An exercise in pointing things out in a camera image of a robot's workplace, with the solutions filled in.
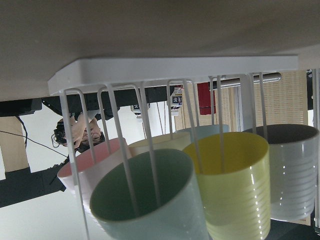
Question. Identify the white wire cup rack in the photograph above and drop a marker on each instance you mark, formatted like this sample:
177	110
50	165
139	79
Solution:
91	74

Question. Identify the light blue cup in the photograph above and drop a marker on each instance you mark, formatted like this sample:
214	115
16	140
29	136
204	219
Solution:
206	130

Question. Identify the yellow cup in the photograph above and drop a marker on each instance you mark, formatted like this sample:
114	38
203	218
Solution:
234	184

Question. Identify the green cup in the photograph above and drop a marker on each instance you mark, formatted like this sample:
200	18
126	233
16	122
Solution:
180	215

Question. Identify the pink cup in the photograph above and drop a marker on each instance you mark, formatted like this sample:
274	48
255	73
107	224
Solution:
91	172

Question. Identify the cream cup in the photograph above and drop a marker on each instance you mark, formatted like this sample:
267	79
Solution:
178	141

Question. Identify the person in grey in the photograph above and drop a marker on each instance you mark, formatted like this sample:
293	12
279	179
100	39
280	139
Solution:
80	134

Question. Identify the metal tube black cap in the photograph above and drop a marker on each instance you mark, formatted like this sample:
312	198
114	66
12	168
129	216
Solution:
266	78

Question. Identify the labelled bottle in wire holder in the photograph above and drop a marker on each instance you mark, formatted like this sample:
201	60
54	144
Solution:
176	99

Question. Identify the red box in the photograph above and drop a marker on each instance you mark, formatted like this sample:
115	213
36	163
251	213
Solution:
204	98

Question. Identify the grey cup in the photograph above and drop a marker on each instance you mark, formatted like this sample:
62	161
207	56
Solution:
293	159

